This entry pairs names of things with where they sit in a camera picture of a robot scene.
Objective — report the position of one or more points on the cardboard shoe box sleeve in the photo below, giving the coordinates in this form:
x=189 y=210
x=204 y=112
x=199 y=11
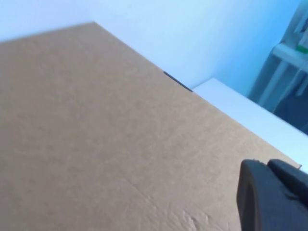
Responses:
x=96 y=132

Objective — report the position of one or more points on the white shelf rack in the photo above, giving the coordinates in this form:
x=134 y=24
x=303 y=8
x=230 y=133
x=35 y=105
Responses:
x=286 y=60

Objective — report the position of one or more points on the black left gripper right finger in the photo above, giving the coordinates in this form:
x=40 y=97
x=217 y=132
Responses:
x=293 y=180

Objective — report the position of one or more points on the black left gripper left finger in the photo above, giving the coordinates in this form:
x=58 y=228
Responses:
x=264 y=204

